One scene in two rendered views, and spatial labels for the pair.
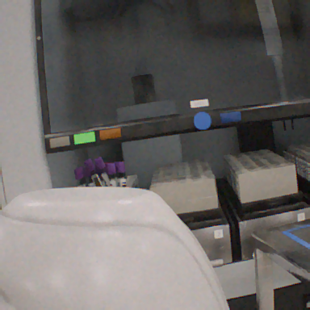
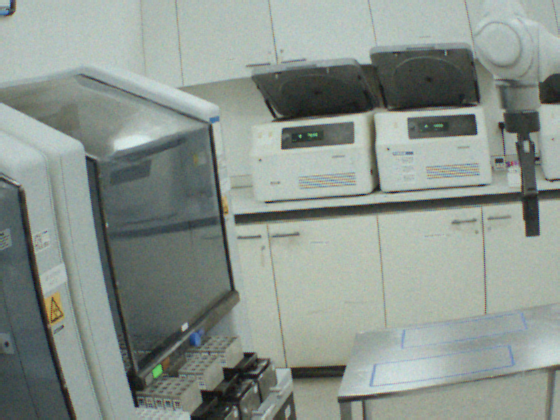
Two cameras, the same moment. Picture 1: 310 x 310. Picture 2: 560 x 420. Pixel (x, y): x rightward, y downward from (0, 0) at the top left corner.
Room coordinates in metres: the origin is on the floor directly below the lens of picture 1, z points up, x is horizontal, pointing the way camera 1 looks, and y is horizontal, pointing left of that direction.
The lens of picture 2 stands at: (0.93, 1.41, 1.50)
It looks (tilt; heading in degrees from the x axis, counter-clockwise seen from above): 10 degrees down; 285
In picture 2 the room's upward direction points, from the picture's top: 7 degrees counter-clockwise
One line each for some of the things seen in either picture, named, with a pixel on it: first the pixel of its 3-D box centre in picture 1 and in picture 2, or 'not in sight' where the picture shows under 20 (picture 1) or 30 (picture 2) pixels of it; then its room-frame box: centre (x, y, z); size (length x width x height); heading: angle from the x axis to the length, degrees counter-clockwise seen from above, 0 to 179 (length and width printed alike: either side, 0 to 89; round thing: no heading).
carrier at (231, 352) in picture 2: not in sight; (231, 353); (1.57, -0.34, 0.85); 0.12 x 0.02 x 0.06; 87
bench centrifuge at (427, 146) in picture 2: not in sight; (433, 111); (1.14, -2.48, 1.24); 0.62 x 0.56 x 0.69; 89
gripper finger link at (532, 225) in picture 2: not in sight; (531, 216); (0.83, 0.10, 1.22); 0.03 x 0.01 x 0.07; 178
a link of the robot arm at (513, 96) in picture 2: not in sight; (518, 95); (0.83, 0.04, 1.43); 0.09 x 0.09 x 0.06
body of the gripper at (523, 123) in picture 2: not in sight; (523, 135); (0.83, 0.04, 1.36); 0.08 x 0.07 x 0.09; 88
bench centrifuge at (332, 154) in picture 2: not in sight; (319, 123); (1.72, -2.49, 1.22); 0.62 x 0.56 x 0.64; 86
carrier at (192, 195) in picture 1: (184, 199); (187, 399); (1.57, -0.04, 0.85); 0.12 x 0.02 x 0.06; 89
